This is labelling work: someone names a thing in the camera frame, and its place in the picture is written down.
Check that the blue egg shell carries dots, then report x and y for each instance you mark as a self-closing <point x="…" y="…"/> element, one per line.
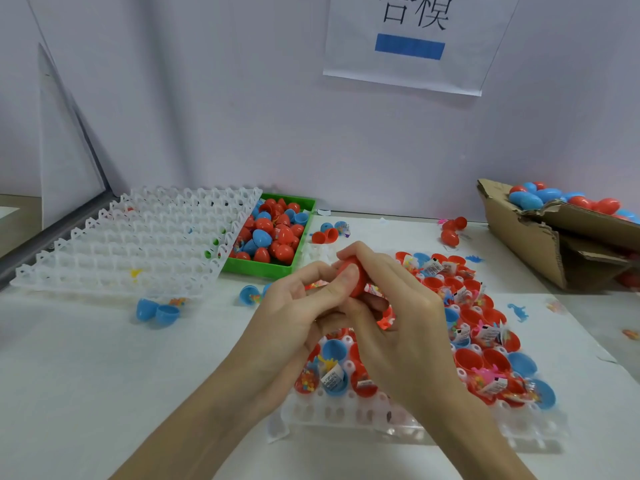
<point x="158" y="313"/>

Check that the clear plastic egg tray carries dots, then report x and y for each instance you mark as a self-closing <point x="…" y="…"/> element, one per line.
<point x="130" y="240"/>
<point x="345" y="410"/>

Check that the person's left hand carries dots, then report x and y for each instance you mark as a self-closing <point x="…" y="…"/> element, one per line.
<point x="280" y="340"/>

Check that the small white paper slip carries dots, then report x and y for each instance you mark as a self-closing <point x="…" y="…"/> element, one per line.
<point x="277" y="425"/>

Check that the person's right hand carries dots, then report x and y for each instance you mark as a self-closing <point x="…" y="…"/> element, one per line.
<point x="410" y="340"/>

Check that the pile of finished eggs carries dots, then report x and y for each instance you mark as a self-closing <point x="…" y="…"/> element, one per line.
<point x="570" y="200"/>

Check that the green plastic tray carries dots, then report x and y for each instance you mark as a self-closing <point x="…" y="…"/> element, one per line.
<point x="305" y="201"/>

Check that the grey metal rail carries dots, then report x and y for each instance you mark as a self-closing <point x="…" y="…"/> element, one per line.
<point x="45" y="240"/>

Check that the small capsule cluster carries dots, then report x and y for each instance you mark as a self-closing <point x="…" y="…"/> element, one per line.
<point x="330" y="231"/>

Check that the small orange toy piece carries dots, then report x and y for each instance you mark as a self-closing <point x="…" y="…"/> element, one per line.
<point x="178" y="303"/>
<point x="630" y="334"/>

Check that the white paper sign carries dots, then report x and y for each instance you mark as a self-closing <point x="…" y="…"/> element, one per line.
<point x="485" y="45"/>

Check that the cardboard box of capsules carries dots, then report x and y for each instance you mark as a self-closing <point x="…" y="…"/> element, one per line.
<point x="520" y="235"/>

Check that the clear triangular panel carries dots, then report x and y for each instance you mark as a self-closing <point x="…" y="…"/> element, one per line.
<point x="68" y="140"/>

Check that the person's right forearm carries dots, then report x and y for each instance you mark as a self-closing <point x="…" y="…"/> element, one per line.
<point x="485" y="445"/>

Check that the small blue toy piece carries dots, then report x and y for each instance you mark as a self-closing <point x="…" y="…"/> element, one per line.
<point x="517" y="312"/>

